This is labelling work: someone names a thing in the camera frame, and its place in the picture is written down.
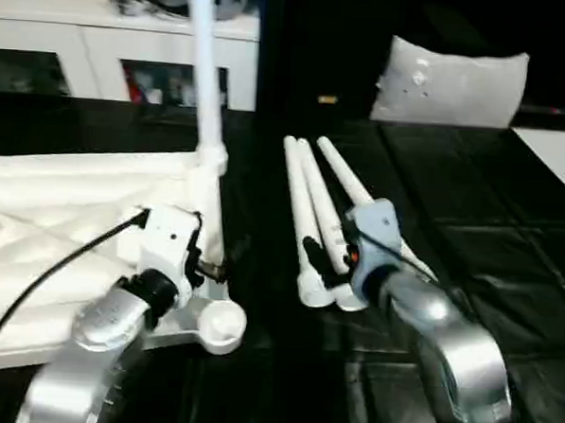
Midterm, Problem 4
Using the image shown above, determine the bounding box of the white plastic table leg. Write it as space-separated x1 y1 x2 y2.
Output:
309 135 448 283
176 0 238 176
288 136 379 314
274 134 341 310

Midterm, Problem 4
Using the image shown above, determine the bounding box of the white plastic table top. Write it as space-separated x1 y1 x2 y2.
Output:
0 132 258 387

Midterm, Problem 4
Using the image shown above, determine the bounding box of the black work mat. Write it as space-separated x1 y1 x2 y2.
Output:
0 91 565 423

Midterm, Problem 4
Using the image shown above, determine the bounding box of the grey printed cushion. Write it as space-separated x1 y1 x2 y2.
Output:
368 33 532 132

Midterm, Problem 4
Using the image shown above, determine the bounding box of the black sofa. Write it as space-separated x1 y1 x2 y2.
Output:
254 0 565 137

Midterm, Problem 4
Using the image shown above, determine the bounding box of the white flat panel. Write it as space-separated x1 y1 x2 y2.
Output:
506 126 565 207

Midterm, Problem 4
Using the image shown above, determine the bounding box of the white glass-door cabinet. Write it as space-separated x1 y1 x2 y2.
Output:
0 0 265 112

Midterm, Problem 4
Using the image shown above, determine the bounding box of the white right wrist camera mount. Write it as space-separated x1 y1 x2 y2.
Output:
337 197 406 308

